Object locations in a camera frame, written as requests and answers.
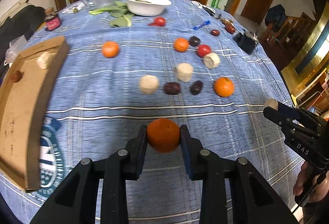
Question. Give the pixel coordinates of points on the clear plastic bag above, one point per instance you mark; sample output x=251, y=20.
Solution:
x=15, y=47

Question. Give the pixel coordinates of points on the red dates by container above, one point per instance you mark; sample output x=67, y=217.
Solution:
x=228, y=26

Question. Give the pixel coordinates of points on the small red date near pen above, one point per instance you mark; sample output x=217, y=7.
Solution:
x=215, y=32

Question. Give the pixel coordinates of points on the dark red wrinkled date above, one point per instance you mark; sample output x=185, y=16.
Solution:
x=172, y=88

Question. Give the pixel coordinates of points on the person's right hand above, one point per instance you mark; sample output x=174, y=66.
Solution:
x=320, y=191

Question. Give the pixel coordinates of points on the green leafy vegetable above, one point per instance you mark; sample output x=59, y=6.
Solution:
x=119, y=12

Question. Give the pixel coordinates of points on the black leather sofa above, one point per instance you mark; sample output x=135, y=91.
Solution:
x=23, y=23

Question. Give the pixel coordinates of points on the orange tangerine far left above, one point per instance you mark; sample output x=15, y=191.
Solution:
x=110, y=49

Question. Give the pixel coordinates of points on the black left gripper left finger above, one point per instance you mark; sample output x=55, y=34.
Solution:
x=97, y=183

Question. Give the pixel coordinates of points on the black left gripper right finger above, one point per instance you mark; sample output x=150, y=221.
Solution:
x=253, y=200

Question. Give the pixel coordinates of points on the white bowl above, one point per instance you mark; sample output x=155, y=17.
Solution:
x=148, y=8

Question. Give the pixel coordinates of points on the blue marker pen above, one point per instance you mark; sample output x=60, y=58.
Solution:
x=201, y=25

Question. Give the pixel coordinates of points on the orange tangerine by plum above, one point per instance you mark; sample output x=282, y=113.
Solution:
x=181, y=44

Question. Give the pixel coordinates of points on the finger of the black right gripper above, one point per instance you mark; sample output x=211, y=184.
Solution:
x=280, y=108
x=269, y=114

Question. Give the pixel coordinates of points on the large white sugarcane chunk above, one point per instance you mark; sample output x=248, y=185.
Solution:
x=45, y=59

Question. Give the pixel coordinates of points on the dark jacket on chair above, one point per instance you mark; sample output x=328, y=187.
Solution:
x=276, y=16

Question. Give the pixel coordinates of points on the shallow cardboard tray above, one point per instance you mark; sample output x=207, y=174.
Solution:
x=23, y=108

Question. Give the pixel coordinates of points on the orange tangerine pair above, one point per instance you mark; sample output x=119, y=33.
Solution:
x=163, y=135
x=224, y=87

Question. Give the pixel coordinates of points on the blue plaid tablecloth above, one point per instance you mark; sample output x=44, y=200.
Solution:
x=100, y=107

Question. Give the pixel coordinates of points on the red tomato near bowl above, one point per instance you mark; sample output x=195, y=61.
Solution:
x=158, y=22

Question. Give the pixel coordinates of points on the red tomato by plum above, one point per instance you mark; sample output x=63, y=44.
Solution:
x=203, y=50

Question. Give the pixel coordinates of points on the dark jar pink label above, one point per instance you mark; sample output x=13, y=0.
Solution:
x=52, y=21

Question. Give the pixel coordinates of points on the black cylindrical container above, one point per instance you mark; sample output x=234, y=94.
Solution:
x=247, y=41

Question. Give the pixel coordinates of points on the dark purple date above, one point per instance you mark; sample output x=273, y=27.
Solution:
x=196, y=87

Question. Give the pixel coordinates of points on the large red jujube date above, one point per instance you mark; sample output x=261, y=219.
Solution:
x=16, y=76

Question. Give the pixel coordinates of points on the wooden chair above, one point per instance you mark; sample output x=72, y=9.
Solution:
x=282, y=45

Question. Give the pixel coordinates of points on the dark purple plum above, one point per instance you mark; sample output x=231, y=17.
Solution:
x=194, y=41

